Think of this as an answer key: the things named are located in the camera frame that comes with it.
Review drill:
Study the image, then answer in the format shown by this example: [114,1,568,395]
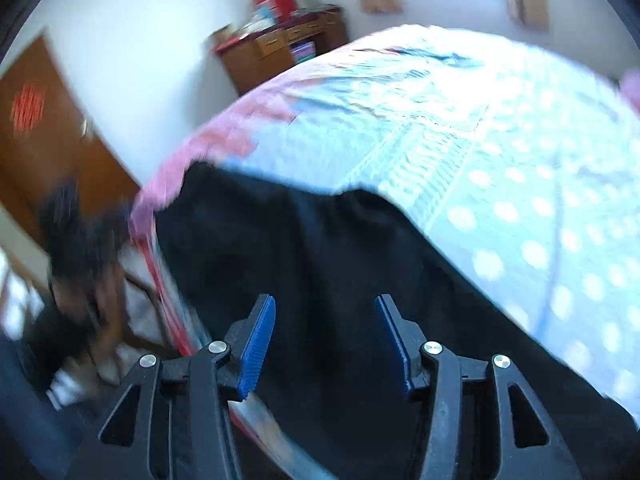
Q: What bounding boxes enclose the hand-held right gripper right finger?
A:
[375,294,583,480]

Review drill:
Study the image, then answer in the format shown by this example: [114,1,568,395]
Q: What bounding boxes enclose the wooden desk with drawers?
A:
[214,7,350,97]

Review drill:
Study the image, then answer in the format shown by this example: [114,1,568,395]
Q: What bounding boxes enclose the red gift bag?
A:
[252,0,296,21]

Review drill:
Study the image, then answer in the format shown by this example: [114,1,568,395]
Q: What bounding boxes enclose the brown wooden door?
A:
[0,35,143,246]

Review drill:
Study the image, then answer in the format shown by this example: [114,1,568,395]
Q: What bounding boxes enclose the pink folded blanket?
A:
[620,71,640,111]

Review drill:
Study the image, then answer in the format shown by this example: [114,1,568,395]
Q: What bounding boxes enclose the black pants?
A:
[152,162,640,480]

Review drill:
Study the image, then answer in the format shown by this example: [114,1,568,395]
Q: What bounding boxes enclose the person's left forearm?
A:
[90,265,128,361]

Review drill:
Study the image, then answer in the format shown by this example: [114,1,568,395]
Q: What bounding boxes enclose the patterned blue bed sheet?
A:
[130,25,640,411]

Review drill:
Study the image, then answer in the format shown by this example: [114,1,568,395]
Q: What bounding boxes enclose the red door decoration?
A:
[11,82,48,133]

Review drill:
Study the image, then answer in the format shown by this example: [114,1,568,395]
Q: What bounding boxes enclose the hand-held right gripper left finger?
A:
[64,294,277,480]

